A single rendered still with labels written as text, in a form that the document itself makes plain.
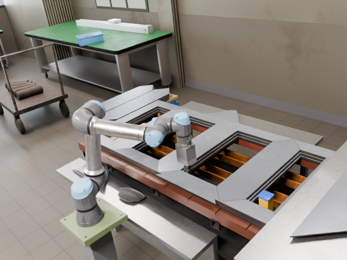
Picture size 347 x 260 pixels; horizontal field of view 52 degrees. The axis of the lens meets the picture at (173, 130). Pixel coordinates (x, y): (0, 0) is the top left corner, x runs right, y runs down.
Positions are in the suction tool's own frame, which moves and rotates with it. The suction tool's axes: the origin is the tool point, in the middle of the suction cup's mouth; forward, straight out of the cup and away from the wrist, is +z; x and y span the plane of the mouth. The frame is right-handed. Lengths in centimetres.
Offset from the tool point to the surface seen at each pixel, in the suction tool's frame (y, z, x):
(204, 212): -15.7, 17.2, 5.0
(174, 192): 4.7, 14.1, 7.1
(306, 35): 92, 0, -256
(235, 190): -21.9, 9.7, -11.9
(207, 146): 19.9, 9.7, -33.6
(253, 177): -21.8, 9.7, -26.8
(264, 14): 145, -20, -253
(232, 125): 27, 10, -65
